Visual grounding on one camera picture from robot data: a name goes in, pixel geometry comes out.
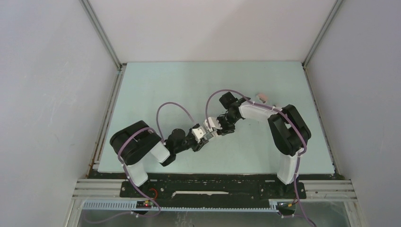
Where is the pink stapler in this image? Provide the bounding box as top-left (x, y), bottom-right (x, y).
top-left (256, 93), bottom-right (269, 104)

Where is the small white staple box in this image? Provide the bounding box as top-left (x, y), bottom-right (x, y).
top-left (203, 131), bottom-right (218, 140)

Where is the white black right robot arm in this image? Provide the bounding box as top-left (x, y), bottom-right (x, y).
top-left (205, 89), bottom-right (312, 198)

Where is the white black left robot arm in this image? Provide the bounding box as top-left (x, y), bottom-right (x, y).
top-left (110, 121), bottom-right (214, 197)

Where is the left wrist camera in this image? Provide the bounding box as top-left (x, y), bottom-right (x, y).
top-left (191, 124), bottom-right (207, 142)

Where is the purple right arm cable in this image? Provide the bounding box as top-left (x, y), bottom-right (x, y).
top-left (205, 89), bottom-right (317, 227)

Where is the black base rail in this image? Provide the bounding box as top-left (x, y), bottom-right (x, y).
top-left (119, 173), bottom-right (306, 209)

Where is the aluminium frame rail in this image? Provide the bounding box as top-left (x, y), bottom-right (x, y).
top-left (73, 179), bottom-right (357, 212)

